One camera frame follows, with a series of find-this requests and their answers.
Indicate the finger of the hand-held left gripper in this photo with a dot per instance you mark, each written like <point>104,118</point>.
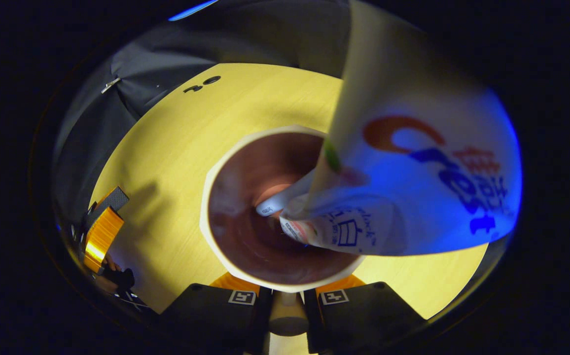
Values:
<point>102,236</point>

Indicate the silver cloth clip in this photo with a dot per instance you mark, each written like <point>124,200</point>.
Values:
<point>110,85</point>

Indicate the black backdrop cloth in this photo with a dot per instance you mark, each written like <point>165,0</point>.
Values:
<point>166,49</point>

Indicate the white toothpaste tube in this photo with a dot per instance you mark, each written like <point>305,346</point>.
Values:
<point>413,197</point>

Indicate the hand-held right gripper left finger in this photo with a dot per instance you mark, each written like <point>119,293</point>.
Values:
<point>264,320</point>

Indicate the beige cup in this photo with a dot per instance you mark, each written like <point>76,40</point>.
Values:
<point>245,236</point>

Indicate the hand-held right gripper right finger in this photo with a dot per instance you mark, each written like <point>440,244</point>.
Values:
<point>312,320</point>

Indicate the white toothbrush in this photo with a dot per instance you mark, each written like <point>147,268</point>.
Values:
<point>271,204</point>

